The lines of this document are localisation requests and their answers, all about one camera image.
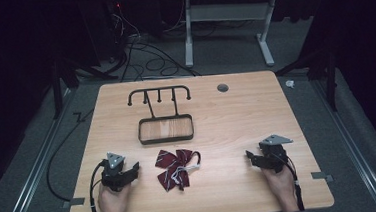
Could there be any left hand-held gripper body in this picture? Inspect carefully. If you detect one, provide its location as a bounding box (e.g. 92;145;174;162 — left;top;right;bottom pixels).
98;150;132;194

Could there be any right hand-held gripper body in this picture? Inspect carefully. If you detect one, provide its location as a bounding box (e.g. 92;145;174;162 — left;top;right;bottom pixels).
257;132;296;175

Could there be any black metal hook rack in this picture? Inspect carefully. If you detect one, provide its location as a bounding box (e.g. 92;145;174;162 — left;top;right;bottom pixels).
126;84;196;147

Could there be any dark red striped bow tie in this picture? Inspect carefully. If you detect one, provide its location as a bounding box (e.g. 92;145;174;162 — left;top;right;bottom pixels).
154;146;205;193

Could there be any person's left hand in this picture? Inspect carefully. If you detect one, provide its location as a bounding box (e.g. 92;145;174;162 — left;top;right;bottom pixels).
96;181;134;212

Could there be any person's right hand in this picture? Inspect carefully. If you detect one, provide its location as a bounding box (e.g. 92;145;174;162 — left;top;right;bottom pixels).
261;165;301;212

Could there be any grey tape strip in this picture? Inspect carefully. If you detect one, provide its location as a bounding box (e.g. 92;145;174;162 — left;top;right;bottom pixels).
310;170;335;185
61;196;87;210

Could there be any round grey table grommet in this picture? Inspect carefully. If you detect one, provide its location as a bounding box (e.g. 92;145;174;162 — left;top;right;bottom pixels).
216;82;230;94

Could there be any black metal stand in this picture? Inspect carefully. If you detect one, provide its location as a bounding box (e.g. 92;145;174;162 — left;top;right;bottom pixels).
48;52;122;120
272;47;341;117

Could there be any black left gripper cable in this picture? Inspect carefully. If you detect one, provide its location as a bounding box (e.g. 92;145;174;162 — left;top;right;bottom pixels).
86;159;112;212

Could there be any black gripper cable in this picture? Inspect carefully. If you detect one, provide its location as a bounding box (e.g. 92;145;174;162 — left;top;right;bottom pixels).
86;159;112;212
273;150;306;212

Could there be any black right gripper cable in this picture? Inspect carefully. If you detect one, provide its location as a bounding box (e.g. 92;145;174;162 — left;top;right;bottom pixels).
273;150;306;212

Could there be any black floor cable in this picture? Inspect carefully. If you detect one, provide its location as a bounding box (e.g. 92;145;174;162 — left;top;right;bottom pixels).
41;107;102;204

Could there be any grey metal floor rail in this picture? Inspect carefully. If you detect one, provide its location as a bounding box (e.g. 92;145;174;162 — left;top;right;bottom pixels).
0;88;86;212
308;74;376;212

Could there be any bundle of black floor cables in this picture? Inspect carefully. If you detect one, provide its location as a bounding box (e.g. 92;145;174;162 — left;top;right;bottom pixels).
103;0;203;84

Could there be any white metal desk frame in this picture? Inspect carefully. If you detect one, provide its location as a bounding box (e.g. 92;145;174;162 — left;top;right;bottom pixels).
180;0;283;73

